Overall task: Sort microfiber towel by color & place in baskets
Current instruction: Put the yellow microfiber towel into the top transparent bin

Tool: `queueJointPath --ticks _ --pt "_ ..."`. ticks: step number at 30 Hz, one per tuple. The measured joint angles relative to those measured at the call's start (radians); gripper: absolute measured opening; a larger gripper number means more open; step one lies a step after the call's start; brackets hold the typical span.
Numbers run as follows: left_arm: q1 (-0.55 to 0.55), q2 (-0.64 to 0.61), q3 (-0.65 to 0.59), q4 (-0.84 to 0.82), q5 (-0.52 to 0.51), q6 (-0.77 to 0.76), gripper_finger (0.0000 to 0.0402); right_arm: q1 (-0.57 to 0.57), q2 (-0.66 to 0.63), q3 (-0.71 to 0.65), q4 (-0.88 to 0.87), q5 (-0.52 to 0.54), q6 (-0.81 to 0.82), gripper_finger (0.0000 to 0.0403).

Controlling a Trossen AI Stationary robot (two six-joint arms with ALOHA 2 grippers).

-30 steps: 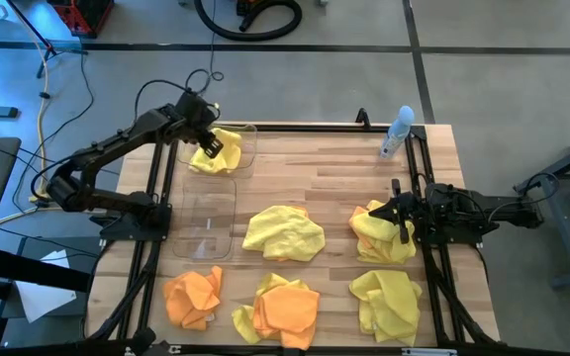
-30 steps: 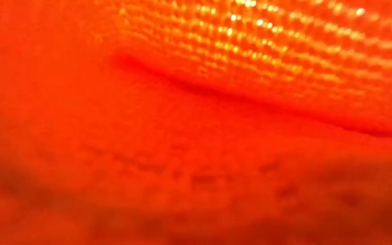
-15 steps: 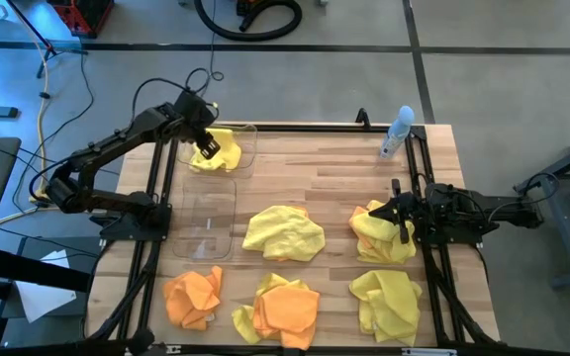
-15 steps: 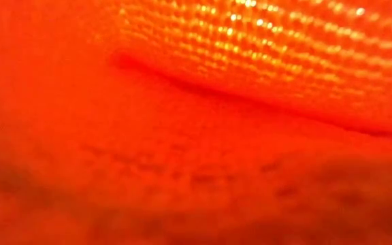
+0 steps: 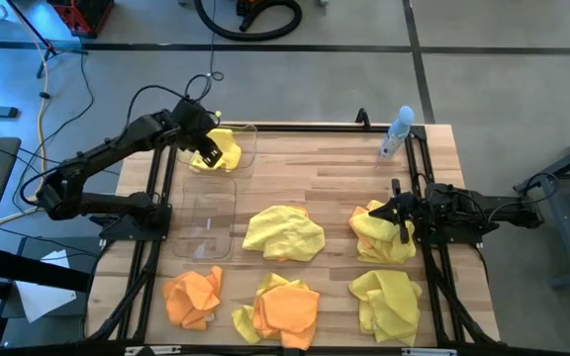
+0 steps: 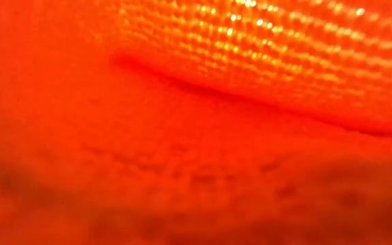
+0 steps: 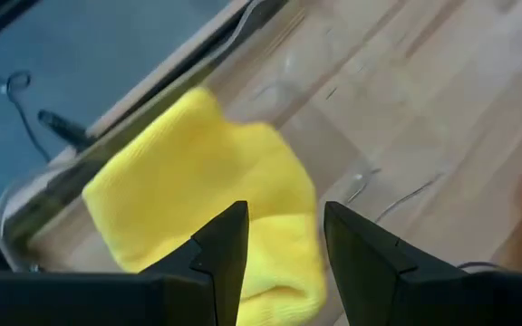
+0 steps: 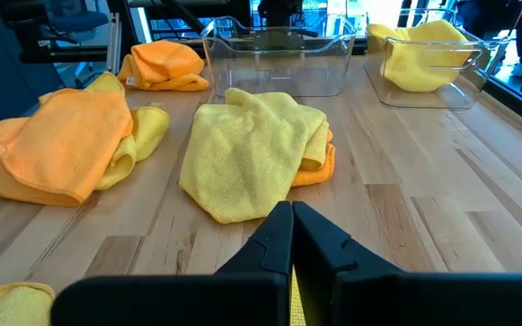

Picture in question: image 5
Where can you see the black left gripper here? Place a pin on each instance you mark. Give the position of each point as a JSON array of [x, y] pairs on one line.
[[193, 126]]

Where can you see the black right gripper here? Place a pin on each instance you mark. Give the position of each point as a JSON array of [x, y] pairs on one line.
[[413, 210]]

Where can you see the yellow microfiber towel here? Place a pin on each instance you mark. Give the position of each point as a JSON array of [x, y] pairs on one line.
[[379, 242], [244, 324], [280, 232], [228, 146], [389, 301]]

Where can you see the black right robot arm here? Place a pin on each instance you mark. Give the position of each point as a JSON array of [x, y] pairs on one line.
[[468, 207]]

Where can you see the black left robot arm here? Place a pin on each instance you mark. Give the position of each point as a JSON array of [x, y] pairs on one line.
[[107, 148]]

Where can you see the clear plastic basket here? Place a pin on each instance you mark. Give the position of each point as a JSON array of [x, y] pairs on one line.
[[206, 217], [248, 148]]

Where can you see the light blue spray bottle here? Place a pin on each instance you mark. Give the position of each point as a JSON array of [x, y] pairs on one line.
[[396, 133]]

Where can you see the orange vacuum cleaner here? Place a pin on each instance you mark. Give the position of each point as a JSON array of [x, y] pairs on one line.
[[248, 6]]

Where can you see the black tripod stand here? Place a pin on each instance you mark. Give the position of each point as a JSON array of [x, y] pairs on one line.
[[67, 51]]

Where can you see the red toolbox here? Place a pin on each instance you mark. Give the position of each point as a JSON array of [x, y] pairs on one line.
[[84, 17]]

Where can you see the white paper sheet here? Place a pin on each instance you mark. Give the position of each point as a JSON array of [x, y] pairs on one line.
[[42, 296]]

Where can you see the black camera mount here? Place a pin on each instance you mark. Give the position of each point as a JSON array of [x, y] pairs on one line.
[[362, 118]]

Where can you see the black aluminium table frame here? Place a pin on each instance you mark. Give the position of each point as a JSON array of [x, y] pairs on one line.
[[314, 127]]

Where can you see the silver frame bracket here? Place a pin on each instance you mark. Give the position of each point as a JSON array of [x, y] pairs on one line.
[[154, 350], [428, 352]]

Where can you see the blue-grey table frame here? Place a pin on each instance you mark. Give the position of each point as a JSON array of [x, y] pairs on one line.
[[567, 165]]

